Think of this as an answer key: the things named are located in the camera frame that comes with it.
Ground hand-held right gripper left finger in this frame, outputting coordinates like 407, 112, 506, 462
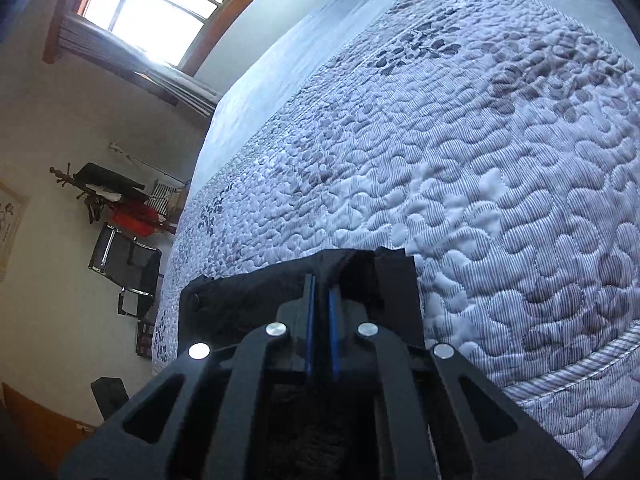
59, 274, 317, 480

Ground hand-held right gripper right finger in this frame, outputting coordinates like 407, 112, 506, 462
327, 284, 583, 480

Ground black pants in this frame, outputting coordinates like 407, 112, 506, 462
177, 246, 426, 391

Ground dark wooden furniture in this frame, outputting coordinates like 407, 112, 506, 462
134, 321, 157, 361

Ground black metal chair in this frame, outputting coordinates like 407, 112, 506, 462
87, 222, 165, 318

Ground striped cloth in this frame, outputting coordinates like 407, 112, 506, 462
148, 180, 176, 213

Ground purple-grey quilted blanket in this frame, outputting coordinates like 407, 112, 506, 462
150, 0, 640, 476

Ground red bag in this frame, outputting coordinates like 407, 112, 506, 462
107, 200, 166, 237

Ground black panel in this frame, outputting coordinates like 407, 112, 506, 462
91, 377, 130, 421

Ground white pole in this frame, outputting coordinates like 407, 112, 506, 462
109, 142, 192, 185

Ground black hanging clothes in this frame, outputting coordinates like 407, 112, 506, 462
72, 162, 148, 198

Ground grey bed sheet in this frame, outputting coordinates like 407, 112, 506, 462
190, 0, 613, 201

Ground wooden door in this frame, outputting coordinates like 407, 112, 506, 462
0, 382, 98, 461

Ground wooden coat rack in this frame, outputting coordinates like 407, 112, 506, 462
49, 162, 178, 236

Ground grey curtain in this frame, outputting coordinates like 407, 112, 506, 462
59, 14, 221, 117

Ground wooden framed window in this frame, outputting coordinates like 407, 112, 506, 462
42, 0, 301, 106

